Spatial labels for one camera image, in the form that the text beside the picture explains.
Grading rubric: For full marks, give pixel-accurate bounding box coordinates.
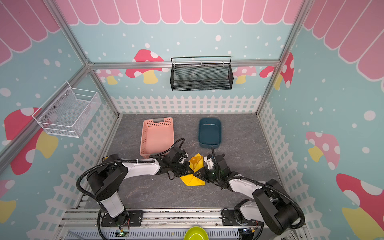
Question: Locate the pink plastic basket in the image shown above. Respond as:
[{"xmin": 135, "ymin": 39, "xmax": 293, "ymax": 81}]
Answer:
[{"xmin": 140, "ymin": 118, "xmax": 175, "ymax": 159}]

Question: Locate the teal plastic tub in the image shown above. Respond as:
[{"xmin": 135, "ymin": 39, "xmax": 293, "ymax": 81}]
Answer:
[{"xmin": 198, "ymin": 118, "xmax": 222, "ymax": 149}]

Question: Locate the orange plastic spoon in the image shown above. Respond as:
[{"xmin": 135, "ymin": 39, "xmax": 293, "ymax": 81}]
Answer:
[{"xmin": 190, "ymin": 157, "xmax": 200, "ymax": 169}]

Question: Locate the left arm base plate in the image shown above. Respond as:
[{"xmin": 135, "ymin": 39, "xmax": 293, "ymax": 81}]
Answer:
[{"xmin": 101, "ymin": 210, "xmax": 144, "ymax": 227}]

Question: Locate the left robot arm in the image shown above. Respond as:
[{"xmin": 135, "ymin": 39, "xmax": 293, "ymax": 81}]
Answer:
[{"xmin": 76, "ymin": 138, "xmax": 194, "ymax": 219}]

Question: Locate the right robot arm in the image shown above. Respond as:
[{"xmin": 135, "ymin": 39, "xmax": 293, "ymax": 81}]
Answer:
[{"xmin": 194, "ymin": 147, "xmax": 305, "ymax": 235}]

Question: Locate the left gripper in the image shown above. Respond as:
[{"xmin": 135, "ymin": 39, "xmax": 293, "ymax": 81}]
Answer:
[{"xmin": 169, "ymin": 161, "xmax": 194, "ymax": 178}]

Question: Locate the green bowl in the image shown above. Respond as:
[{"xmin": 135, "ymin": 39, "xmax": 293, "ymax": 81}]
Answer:
[{"xmin": 184, "ymin": 226, "xmax": 209, "ymax": 240}]

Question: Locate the black mesh wall basket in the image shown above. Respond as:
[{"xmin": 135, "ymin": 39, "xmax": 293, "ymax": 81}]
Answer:
[{"xmin": 170, "ymin": 56, "xmax": 234, "ymax": 92}]

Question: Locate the aluminium front rail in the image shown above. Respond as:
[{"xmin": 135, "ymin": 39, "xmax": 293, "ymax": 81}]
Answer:
[{"xmin": 58, "ymin": 208, "xmax": 242, "ymax": 230}]

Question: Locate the white wire wall basket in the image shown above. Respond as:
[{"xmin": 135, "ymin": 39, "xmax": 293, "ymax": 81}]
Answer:
[{"xmin": 32, "ymin": 82, "xmax": 102, "ymax": 138}]

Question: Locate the black yellow tool case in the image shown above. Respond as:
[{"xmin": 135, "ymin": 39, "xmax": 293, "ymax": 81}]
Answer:
[{"xmin": 102, "ymin": 156, "xmax": 113, "ymax": 163}]

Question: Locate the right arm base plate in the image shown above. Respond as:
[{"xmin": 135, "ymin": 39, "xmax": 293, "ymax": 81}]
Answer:
[{"xmin": 221, "ymin": 208, "xmax": 249, "ymax": 226}]

